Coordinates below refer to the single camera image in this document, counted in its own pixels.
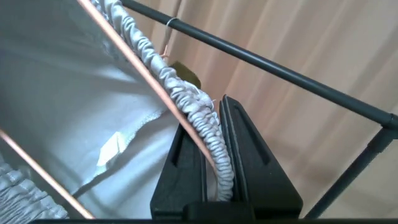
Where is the pink clothes hanger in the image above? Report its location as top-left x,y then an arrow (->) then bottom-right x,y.
0,0 -> 219,220
159,17 -> 180,60

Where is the pale grey garment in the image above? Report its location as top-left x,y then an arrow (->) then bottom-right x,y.
0,0 -> 235,220

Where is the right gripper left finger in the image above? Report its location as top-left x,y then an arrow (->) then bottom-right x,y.
150,123 -> 208,220

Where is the black clothes rack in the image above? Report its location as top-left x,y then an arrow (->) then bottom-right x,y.
119,0 -> 398,220

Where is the green printed shirt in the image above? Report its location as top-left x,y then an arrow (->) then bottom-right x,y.
169,60 -> 202,90

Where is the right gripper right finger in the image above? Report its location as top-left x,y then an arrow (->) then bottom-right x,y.
218,95 -> 304,219

